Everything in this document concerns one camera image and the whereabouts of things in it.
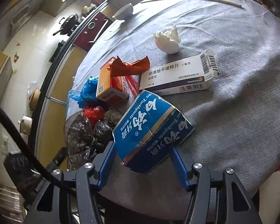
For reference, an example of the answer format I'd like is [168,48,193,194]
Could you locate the dark gripper cable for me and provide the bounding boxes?
[0,99,77,197]

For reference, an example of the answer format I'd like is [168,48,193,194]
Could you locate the white medicine box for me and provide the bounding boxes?
[139,50,219,96]

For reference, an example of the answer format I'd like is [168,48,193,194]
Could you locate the black wok with lid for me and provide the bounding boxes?
[53,14,80,36]

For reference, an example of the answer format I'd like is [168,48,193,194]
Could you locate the translucent red plastic bag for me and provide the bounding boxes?
[125,75,141,97]

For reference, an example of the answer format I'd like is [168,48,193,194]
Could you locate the grey tablecloth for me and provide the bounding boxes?
[65,0,280,201]

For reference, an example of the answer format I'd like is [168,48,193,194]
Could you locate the brown clay pot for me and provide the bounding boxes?
[28,87,41,111]

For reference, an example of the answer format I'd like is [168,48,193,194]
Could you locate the orange medicine box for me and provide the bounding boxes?
[96,56,131,105]

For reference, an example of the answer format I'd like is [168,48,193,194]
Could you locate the small red plastic bag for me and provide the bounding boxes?
[83,106,105,126]

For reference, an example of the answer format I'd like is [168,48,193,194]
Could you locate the white wall socket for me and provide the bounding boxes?
[1,135,9,155]

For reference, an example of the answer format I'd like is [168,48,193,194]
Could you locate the crumpled white tissue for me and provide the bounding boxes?
[153,25,181,55]

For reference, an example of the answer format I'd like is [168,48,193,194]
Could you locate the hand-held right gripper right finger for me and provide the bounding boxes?
[169,145,263,224]

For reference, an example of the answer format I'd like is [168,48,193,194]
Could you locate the blue plastic bag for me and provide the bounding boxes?
[68,76,102,109]

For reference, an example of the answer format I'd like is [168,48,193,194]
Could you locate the yellow kitchen base cabinets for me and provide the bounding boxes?
[37,43,90,171]

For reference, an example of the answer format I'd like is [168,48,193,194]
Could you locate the white electric kettle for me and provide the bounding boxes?
[18,114,33,134]

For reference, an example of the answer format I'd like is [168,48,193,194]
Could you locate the black plastic bag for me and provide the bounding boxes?
[65,110,124,171]

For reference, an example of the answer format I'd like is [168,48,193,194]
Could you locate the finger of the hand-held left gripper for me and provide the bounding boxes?
[51,147,68,168]

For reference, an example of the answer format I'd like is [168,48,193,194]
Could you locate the dark red built-in oven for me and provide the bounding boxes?
[72,12,112,53]

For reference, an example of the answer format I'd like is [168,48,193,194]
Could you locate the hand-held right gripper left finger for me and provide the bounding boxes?
[24,141,118,224]

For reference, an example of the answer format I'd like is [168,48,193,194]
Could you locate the red crumpled wrapper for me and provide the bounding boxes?
[106,55,151,77]

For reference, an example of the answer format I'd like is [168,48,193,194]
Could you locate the blue toothpaste box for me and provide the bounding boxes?
[112,90,195,174]

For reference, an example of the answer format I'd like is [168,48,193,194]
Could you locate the white ceramic bowl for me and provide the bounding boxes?
[112,3,134,20]

